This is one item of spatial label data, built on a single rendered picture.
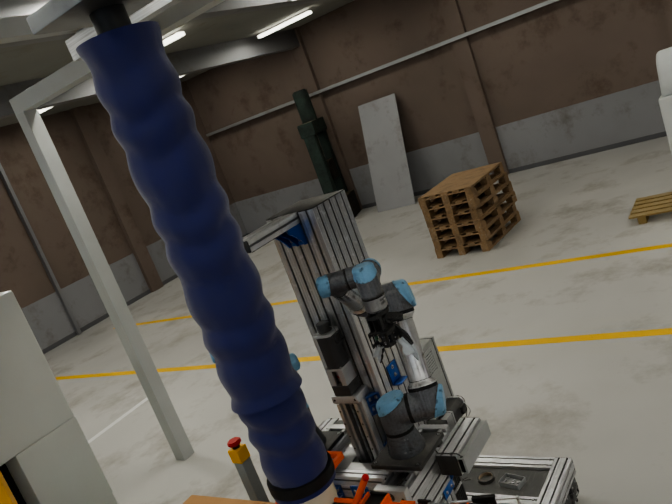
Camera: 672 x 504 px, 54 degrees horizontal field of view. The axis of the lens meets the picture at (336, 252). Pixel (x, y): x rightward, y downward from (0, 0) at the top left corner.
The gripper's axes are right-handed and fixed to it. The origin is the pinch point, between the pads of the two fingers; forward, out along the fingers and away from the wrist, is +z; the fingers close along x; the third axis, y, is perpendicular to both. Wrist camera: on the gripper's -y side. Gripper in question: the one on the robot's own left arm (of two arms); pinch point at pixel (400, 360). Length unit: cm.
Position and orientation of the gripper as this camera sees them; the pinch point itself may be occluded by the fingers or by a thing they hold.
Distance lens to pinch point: 220.4
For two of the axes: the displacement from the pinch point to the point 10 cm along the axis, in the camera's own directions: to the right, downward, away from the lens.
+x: 7.9, -1.6, -6.0
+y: -5.1, 3.7, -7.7
